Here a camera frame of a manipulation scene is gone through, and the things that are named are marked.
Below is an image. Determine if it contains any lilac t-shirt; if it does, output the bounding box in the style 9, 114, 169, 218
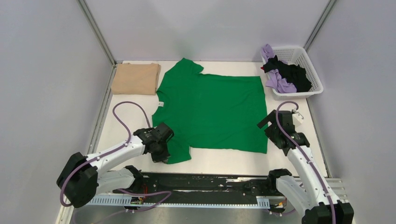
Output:
261, 44, 297, 93

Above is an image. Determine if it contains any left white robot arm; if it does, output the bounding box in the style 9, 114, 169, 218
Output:
56, 123, 174, 208

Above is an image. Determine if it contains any black t-shirt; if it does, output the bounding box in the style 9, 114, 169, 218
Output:
263, 56, 312, 93

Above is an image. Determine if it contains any green t-shirt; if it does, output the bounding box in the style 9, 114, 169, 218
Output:
152, 58, 268, 164

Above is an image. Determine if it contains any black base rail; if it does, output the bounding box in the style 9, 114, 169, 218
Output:
125, 172, 288, 207

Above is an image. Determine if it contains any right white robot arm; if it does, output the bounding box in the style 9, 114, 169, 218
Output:
257, 110, 354, 224

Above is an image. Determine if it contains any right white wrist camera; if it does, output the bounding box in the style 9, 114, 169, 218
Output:
292, 112, 304, 126

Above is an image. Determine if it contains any white plastic basket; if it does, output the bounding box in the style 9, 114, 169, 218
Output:
262, 46, 323, 101

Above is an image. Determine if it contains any folded beige t-shirt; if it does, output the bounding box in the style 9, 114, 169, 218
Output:
111, 63, 161, 95

